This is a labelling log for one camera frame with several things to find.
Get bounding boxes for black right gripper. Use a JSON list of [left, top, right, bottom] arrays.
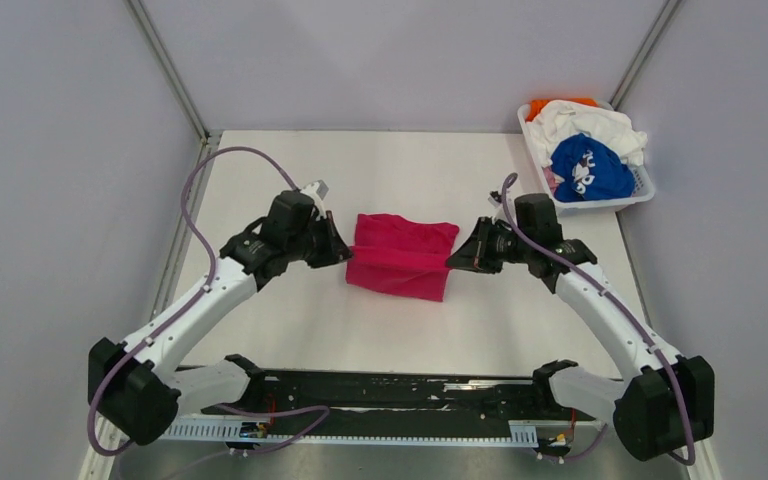
[[445, 217, 532, 275]]

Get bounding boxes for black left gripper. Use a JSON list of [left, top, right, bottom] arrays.
[[286, 210, 353, 269]]

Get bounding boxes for pink t-shirt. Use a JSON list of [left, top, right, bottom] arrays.
[[345, 213, 460, 302]]

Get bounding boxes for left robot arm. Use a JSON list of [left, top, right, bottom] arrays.
[[88, 181, 352, 445]]

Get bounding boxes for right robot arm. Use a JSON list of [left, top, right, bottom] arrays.
[[445, 191, 715, 465]]

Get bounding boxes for light pink garment in basket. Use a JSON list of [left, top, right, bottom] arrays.
[[542, 167, 564, 195]]

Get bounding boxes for blue t-shirt in basket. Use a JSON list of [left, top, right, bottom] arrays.
[[550, 133, 635, 203]]

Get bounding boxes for white t-shirt in basket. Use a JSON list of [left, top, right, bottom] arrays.
[[518, 100, 648, 168]]

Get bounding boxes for orange t-shirt in basket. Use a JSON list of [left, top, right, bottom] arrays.
[[522, 98, 599, 122]]

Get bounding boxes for white perforated laundry basket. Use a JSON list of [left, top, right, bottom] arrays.
[[517, 99, 655, 214]]

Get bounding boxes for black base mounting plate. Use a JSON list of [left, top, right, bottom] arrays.
[[232, 369, 591, 439]]

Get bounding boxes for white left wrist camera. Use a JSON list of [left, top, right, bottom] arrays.
[[300, 180, 329, 220]]

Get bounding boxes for aluminium frame rail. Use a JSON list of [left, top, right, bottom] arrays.
[[100, 374, 705, 429]]

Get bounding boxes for white slotted cable duct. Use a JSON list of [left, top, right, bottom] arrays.
[[158, 420, 539, 446]]

